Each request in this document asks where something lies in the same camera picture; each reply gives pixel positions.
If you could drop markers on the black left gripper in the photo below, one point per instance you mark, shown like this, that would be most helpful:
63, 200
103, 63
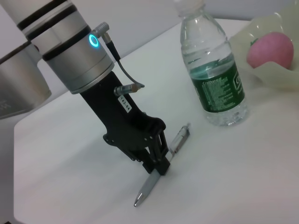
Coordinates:
121, 121

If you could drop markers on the grey clear ballpoint pen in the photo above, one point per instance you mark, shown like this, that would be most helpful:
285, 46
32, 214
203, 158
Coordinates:
149, 186

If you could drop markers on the clear green-label water bottle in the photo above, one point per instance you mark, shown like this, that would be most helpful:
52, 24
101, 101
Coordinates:
215, 93

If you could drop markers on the pink toy peach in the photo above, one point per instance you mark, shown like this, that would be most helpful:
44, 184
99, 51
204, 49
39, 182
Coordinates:
271, 51

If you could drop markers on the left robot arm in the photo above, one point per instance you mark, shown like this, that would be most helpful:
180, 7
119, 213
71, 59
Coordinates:
70, 58

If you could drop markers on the translucent green fruit bowl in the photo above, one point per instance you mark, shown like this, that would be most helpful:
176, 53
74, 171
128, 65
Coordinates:
268, 74

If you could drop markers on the silver left gripper connector post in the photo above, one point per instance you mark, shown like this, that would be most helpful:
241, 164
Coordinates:
125, 89

